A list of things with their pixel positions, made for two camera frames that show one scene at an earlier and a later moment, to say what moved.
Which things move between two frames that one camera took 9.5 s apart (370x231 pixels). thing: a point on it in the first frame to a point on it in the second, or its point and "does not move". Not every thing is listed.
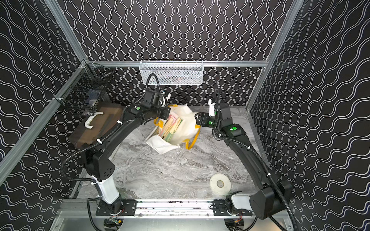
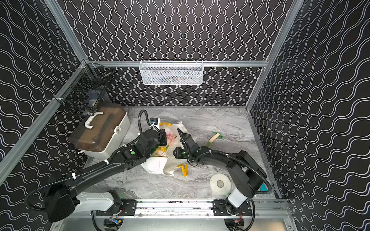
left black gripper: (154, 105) to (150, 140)
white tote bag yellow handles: (178, 126) to (163, 160)
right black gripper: (203, 117) to (177, 152)
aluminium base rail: (84, 215) does not move
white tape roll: (220, 184) does not move
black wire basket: (83, 92) does not move
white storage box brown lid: (94, 127) does not move
